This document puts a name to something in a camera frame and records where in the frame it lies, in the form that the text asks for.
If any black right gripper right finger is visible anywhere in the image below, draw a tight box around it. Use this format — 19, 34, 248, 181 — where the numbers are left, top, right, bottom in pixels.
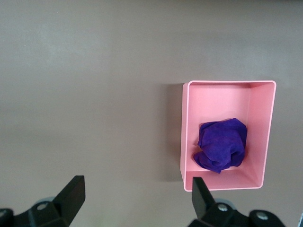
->
188, 176, 252, 227

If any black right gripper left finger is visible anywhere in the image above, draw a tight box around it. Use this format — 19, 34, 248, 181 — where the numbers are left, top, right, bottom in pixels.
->
14, 175, 86, 227

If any purple cloth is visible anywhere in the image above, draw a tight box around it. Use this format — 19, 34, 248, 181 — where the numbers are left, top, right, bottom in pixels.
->
193, 118, 248, 175

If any pink plastic bin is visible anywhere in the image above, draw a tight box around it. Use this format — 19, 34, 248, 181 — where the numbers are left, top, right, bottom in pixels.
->
179, 80, 277, 192

